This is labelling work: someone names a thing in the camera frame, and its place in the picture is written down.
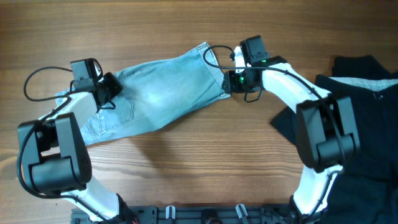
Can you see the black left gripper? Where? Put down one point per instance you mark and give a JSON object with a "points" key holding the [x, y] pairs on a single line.
{"points": [[117, 86]]}

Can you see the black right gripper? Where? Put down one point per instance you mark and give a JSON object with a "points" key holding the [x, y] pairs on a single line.
{"points": [[232, 82]]}

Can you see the light blue denim shorts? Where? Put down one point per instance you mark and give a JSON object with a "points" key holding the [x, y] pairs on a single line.
{"points": [[156, 93]]}

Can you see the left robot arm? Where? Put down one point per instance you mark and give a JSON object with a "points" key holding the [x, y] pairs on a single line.
{"points": [[53, 161]]}

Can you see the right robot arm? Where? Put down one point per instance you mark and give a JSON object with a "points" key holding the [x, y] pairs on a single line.
{"points": [[326, 135]]}

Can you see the black garment pile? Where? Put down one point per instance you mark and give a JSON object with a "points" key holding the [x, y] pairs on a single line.
{"points": [[366, 192]]}

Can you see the right white rail clip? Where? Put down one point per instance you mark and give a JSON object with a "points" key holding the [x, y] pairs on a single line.
{"points": [[241, 211]]}

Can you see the white rail clip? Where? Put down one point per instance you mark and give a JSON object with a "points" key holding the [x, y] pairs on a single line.
{"points": [[241, 211], [170, 212]]}

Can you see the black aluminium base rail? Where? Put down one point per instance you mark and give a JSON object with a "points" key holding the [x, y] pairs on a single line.
{"points": [[265, 214]]}

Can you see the left white rail clip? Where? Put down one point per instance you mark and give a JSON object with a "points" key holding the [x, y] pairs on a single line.
{"points": [[170, 212]]}

